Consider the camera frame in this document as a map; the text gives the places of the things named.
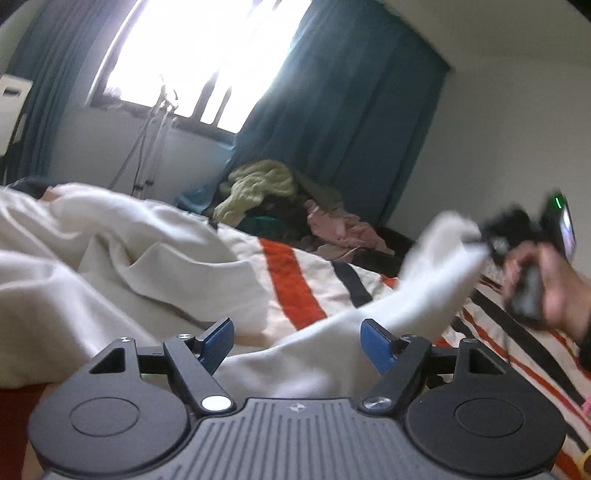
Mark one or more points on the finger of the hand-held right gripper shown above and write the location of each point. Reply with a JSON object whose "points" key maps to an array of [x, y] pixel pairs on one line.
{"points": [[479, 240]]}

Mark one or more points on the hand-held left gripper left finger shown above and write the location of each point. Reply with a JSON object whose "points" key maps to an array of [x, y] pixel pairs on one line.
{"points": [[216, 345]]}

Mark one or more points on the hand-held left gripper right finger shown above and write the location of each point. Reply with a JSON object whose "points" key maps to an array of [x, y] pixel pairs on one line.
{"points": [[376, 347]]}

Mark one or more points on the white pants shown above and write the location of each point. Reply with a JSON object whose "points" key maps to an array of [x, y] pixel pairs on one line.
{"points": [[138, 258]]}

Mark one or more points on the person's right forearm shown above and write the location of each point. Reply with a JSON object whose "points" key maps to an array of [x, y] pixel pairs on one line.
{"points": [[585, 337]]}

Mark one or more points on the person's right hand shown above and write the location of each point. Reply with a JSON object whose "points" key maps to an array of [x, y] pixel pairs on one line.
{"points": [[561, 286]]}

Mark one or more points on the dark armchair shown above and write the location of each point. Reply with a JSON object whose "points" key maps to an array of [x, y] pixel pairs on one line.
{"points": [[392, 249]]}

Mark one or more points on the striped blanket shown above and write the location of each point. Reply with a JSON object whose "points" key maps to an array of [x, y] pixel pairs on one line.
{"points": [[295, 277]]}

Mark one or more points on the pink garment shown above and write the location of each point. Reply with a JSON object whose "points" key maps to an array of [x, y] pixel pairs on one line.
{"points": [[341, 228]]}

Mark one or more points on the green garment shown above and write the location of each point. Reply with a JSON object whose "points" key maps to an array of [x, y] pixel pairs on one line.
{"points": [[261, 225]]}

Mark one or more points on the blue cloth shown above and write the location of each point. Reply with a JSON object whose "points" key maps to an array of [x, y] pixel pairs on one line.
{"points": [[196, 198]]}

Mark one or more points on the olive garment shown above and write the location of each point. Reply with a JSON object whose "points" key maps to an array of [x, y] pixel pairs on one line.
{"points": [[318, 191]]}

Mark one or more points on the yellow-green knit garment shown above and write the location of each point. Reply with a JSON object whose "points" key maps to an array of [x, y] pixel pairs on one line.
{"points": [[258, 184]]}

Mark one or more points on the wide teal curtain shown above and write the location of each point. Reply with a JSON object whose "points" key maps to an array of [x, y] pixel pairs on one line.
{"points": [[332, 92]]}

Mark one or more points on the garment steamer stand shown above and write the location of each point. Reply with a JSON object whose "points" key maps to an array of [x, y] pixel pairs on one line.
{"points": [[157, 120]]}

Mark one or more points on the window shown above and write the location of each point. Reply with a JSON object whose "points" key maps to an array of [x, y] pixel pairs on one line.
{"points": [[207, 60]]}

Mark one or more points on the narrow teal curtain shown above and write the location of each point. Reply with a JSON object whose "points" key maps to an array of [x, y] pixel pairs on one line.
{"points": [[46, 92]]}

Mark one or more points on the white wall appliance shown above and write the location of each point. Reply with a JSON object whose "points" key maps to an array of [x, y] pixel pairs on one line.
{"points": [[11, 106]]}

